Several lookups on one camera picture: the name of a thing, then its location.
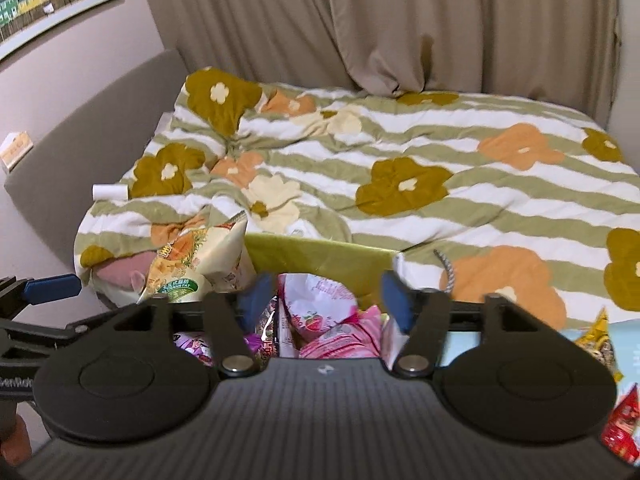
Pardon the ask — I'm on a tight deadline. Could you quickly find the beige curtain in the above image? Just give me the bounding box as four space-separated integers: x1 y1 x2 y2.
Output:
134 0 622 122

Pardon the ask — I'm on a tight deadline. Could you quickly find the pink soft cushion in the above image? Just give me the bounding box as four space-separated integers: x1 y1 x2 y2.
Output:
94 251 157 294

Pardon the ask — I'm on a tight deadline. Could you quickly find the person's left hand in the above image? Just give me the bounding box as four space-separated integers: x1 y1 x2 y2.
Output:
0 414 32 479

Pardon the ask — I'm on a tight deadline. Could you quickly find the green striped floral blanket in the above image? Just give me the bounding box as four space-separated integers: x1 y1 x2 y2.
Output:
74 66 640 332

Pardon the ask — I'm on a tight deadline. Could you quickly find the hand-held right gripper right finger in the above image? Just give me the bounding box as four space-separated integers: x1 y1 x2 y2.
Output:
381 270 545 379

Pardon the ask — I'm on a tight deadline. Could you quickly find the dark red snack packet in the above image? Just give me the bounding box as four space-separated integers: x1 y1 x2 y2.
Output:
599 384 640 464

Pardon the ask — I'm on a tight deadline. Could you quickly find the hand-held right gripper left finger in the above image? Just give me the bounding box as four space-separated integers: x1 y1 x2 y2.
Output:
112 274 277 377

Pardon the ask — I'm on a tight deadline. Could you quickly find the yellow-green storage box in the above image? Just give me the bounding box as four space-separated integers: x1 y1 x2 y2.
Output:
244 231 402 312

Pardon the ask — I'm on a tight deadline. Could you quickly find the tissue box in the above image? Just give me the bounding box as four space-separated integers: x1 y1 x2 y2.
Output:
0 130 36 176

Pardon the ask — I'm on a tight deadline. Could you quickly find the grey braided cord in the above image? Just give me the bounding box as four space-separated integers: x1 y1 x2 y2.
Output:
431 248 459 294

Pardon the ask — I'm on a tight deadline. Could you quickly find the pink striped strawberry snack packet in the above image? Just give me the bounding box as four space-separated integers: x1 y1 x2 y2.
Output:
277 271 385 360

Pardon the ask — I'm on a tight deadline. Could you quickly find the white paper roll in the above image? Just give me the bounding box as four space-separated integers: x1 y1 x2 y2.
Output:
91 183 132 203

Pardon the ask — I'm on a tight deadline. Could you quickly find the cream orange snack packet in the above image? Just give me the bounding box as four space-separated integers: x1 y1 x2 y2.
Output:
136 211 257 307

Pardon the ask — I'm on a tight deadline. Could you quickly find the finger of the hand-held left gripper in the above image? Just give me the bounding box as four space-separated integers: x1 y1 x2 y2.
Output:
0 309 117 361
0 273 83 312

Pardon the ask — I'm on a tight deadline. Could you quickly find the gold snack packet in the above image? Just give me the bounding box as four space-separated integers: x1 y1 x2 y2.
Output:
573 306 627 384

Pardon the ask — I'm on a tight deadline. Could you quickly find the purple snack packet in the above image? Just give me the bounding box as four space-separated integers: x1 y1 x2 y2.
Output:
171 331 214 364

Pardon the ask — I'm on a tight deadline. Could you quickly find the grey upholstered headboard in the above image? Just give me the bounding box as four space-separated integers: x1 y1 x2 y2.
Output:
3 48 187 312

